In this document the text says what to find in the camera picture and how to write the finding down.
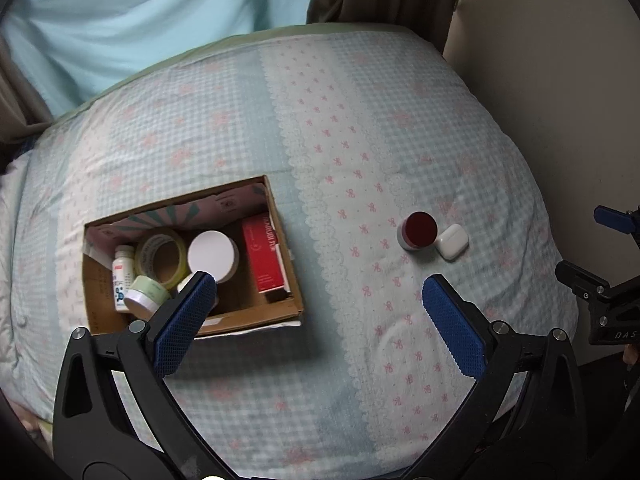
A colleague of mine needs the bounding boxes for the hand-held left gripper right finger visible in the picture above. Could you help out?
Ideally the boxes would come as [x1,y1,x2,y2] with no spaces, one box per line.
[405,274,588,480]

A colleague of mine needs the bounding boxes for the red lid jar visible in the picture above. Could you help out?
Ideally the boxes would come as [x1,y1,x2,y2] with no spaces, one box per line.
[397,211,438,252]

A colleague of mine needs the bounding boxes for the yellow tape roll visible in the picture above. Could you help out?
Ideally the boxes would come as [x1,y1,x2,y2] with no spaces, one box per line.
[134,227,188,291]

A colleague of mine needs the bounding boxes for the white pill bottle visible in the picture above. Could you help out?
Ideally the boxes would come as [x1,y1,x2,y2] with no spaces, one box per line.
[112,244,137,314]

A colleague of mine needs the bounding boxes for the green under sheet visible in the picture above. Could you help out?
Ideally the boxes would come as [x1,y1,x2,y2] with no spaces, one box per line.
[75,21,416,111]

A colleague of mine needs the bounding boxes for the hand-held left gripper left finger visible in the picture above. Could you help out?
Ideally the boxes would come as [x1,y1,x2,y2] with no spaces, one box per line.
[52,271,236,480]

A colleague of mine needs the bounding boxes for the cardboard box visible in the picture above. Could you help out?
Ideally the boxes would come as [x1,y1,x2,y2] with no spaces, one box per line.
[82,175,304,342]

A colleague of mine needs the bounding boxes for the light blue cloth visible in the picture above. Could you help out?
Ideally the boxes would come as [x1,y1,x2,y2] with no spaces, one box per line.
[0,0,321,111]

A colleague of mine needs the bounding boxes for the small black lid jar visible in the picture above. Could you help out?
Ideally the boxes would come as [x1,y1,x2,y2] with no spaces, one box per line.
[176,272,201,297]

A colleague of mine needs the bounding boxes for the white earbud case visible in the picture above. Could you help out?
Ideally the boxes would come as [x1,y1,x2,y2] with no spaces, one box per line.
[434,223,469,261]

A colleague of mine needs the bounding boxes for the checked floral bed sheet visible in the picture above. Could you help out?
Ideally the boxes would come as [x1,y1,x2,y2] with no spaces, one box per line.
[0,30,581,471]

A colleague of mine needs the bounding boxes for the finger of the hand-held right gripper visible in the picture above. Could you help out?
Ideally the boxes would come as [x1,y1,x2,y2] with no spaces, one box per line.
[555,259,640,306]
[594,204,640,235]

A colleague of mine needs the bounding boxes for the red box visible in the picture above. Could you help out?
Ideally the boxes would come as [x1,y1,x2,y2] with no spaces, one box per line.
[242,213,292,296]

